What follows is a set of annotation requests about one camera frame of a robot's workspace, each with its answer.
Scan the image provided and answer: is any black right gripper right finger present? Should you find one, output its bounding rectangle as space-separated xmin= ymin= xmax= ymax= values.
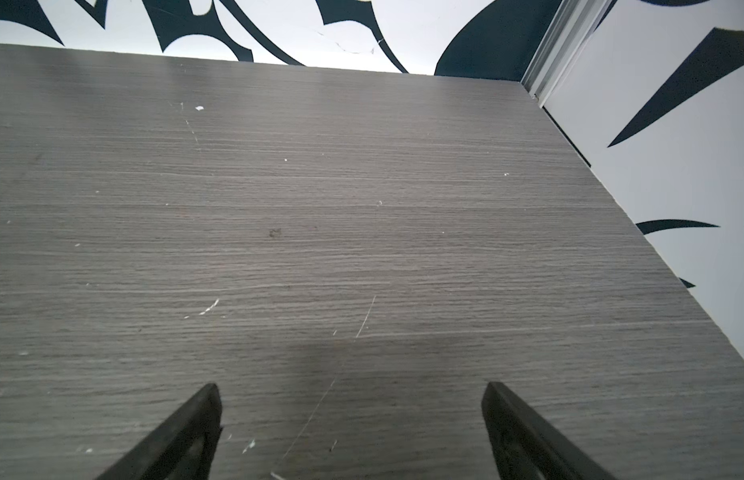
xmin=481 ymin=382 xmax=614 ymax=479

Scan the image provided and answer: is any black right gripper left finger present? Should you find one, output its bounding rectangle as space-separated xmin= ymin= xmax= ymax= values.
xmin=99 ymin=383 xmax=222 ymax=480

